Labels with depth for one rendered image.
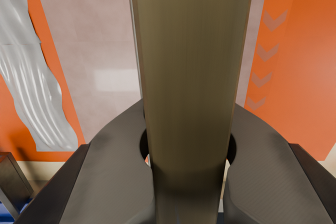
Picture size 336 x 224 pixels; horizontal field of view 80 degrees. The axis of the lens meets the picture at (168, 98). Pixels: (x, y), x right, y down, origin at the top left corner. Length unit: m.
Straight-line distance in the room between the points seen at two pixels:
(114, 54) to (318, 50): 0.24
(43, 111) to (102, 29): 0.15
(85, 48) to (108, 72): 0.04
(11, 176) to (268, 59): 0.40
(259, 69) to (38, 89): 0.29
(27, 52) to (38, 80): 0.04
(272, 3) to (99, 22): 0.19
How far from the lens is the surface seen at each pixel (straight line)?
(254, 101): 0.30
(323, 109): 0.35
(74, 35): 0.27
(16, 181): 0.42
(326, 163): 0.44
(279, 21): 0.27
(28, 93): 0.34
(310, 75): 0.31
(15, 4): 0.29
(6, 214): 0.50
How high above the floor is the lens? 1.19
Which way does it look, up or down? 59 degrees down
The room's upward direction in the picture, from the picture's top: 177 degrees counter-clockwise
